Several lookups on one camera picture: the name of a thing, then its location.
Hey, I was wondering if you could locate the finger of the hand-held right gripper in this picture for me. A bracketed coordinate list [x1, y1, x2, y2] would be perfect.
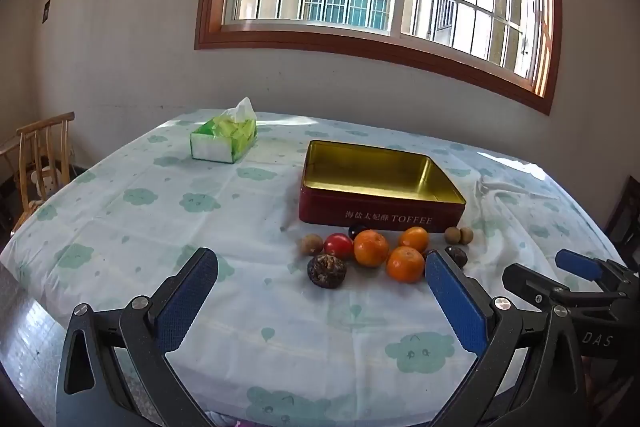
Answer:
[555, 249, 640, 295]
[502, 263, 571, 308]

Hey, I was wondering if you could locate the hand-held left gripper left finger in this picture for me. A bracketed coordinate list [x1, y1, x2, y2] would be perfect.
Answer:
[55, 248, 220, 427]

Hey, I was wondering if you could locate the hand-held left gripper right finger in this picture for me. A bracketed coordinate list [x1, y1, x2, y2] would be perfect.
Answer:
[424, 248, 586, 427]

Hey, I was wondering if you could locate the smooth dark passion fruit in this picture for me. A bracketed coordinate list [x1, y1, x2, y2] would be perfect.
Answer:
[442, 245, 468, 269]

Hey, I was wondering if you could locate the medium orange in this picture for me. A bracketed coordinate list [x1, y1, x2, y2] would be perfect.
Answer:
[386, 246, 426, 284]

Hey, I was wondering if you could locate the small orange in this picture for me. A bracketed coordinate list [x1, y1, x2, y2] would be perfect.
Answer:
[397, 226, 430, 254]

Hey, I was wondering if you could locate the large orange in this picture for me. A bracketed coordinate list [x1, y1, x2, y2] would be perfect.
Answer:
[353, 229, 390, 269]

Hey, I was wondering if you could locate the red tomato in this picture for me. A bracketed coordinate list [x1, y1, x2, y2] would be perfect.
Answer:
[323, 233, 355, 259]

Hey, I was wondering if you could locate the wrinkled dark passion fruit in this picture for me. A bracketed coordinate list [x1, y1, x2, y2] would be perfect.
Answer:
[306, 254, 347, 289]

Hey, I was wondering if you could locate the red tin box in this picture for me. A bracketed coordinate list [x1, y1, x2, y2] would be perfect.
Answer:
[299, 139, 467, 234]

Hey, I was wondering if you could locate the cloud print tablecloth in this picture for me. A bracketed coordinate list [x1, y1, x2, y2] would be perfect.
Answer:
[0, 107, 631, 427]

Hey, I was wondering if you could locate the green tissue box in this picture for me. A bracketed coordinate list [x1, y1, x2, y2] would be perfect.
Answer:
[190, 97, 258, 164]

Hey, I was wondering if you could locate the plush toy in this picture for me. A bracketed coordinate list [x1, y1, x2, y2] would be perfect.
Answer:
[30, 166, 61, 200]

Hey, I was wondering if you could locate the small wooden chair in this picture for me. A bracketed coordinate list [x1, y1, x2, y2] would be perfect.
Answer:
[0, 112, 76, 233]

